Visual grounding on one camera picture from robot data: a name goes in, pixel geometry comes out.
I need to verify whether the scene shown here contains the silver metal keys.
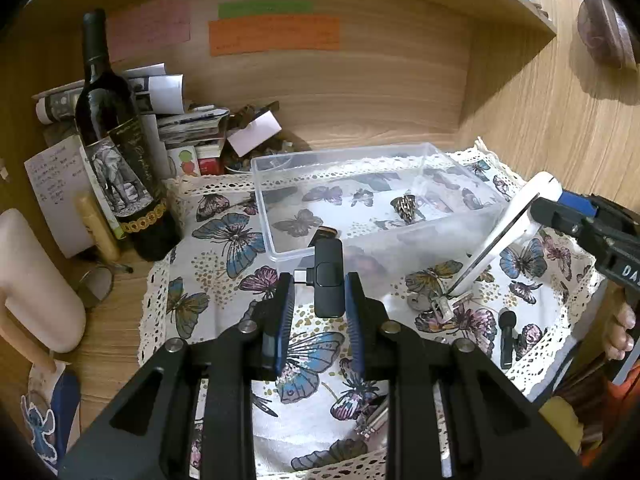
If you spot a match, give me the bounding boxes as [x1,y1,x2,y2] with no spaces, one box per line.
[407,292,472,323]

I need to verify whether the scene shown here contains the silver metal cylinder tool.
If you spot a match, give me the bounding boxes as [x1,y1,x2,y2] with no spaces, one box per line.
[355,396,390,440]

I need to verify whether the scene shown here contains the black wireless mic transmitter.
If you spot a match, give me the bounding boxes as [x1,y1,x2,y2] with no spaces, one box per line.
[293,238,345,318]

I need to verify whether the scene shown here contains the small black lavalier microphone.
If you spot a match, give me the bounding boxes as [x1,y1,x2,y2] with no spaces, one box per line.
[498,309,518,370]

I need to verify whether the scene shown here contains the person's right hand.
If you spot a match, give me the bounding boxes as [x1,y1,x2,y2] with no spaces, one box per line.
[602,299,636,361]

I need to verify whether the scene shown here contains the butterfly print lace cloth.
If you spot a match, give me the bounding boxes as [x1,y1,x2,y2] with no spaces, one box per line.
[139,143,603,479]

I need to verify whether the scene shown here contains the clear plastic storage box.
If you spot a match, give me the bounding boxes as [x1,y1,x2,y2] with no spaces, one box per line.
[250,143,506,278]

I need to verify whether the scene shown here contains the round lens glasses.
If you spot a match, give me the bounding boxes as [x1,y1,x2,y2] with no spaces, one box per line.
[75,262,134,311]

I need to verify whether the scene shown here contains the wooden stick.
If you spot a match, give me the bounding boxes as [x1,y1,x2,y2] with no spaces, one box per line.
[75,192,120,262]

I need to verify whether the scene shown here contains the brown hanging ornament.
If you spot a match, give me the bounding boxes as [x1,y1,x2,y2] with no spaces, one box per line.
[577,0,639,72]

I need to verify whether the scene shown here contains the stack of papers and books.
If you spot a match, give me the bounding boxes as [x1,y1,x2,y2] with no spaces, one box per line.
[32,63,231,177]

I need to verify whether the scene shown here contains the white small card box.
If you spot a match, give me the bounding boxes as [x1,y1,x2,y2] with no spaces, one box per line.
[228,112,282,157]

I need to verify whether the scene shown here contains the cream ceramic mug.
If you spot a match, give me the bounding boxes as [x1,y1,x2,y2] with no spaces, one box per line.
[1,209,86,374]

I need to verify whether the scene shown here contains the blue stitch cartoon sticker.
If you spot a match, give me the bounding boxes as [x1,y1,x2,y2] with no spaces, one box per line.
[21,396,58,464]

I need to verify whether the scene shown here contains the white handwritten note paper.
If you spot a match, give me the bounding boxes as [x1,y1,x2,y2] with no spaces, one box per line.
[24,136,94,258]

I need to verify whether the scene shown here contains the dark wine bottle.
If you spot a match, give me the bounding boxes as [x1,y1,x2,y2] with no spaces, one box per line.
[75,9,180,261]

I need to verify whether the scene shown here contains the orange sticky note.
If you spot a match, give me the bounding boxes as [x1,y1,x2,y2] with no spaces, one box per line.
[208,14,341,56]

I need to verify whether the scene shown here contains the green sticky note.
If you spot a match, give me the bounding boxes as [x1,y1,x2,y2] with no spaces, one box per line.
[218,0,314,20]

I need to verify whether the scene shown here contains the pink sticky note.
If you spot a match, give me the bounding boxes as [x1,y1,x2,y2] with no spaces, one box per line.
[106,0,191,61]

